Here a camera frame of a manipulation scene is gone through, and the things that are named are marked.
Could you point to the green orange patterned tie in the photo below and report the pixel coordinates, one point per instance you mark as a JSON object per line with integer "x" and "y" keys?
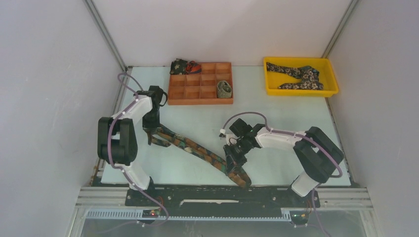
{"x": 164, "y": 137}

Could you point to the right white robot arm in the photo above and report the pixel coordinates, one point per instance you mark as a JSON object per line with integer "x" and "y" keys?
{"x": 317, "y": 153}

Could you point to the rolled black floral tie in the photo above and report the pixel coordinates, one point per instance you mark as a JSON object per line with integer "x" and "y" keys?
{"x": 178, "y": 67}

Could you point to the rolled red black tie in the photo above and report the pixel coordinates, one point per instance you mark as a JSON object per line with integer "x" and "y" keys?
{"x": 193, "y": 68}

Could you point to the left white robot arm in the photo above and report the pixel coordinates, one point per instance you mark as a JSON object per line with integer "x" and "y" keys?
{"x": 116, "y": 139}

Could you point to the rolled olive green tie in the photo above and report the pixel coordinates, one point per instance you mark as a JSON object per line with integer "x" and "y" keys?
{"x": 224, "y": 89}

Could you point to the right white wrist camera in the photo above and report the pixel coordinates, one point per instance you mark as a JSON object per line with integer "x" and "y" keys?
{"x": 222, "y": 133}

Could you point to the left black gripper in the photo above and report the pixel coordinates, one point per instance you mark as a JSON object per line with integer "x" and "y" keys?
{"x": 147, "y": 126}

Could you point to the dark floral tie in bin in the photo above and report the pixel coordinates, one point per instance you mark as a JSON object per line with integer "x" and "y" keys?
{"x": 308, "y": 77}

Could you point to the yellow plastic bin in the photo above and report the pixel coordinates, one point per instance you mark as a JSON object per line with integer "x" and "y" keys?
{"x": 288, "y": 76}

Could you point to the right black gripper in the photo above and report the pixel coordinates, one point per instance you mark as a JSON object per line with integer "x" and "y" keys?
{"x": 233, "y": 162}

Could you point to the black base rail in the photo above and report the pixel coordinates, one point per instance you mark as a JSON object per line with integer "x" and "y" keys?
{"x": 222, "y": 202}

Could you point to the orange compartment tray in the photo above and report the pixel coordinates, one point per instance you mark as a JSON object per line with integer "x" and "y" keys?
{"x": 201, "y": 89}

